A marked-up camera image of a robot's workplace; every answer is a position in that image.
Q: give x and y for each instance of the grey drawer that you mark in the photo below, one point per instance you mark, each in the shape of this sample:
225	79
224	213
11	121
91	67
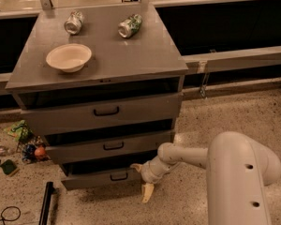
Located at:
102	172
103	114
125	145

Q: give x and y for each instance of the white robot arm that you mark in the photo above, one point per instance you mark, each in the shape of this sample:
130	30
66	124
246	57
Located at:
238	169

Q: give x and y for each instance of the grey drawer cabinet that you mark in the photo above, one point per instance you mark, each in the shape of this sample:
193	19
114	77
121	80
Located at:
146	64

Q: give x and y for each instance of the black metal bar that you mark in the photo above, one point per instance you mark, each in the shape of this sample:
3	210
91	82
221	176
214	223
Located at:
50	190

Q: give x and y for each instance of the green yellow sponge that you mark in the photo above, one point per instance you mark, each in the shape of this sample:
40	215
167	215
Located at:
9	168

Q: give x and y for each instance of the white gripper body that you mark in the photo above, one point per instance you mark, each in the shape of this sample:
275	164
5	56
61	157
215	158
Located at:
150	173

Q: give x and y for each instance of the white paper bowl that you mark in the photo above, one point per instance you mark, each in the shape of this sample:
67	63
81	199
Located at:
69	58

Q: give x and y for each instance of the blue soda can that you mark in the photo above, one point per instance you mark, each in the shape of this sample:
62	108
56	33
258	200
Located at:
28	154

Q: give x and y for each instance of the green chip bag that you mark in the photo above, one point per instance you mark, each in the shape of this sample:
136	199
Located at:
19	131

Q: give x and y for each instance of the grey middle drawer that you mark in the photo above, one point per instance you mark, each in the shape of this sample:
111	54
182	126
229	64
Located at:
125	145

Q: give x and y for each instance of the green and white can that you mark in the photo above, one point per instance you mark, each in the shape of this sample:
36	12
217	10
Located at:
130	26

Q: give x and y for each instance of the grey metal rail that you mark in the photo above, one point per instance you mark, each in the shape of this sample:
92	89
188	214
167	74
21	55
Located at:
222	61

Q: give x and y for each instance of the clear plastic bottle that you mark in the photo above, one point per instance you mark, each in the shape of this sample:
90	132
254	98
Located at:
4	151

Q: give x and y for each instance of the silver crushed can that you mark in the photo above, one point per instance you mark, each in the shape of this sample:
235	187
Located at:
74	22

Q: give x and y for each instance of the orange fruit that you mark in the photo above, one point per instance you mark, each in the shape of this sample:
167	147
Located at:
40	153

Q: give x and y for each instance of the grey bottom drawer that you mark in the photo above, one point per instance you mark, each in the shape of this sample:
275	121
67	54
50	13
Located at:
102	172

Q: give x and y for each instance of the grey top drawer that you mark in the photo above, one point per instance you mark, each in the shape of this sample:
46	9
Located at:
103	114

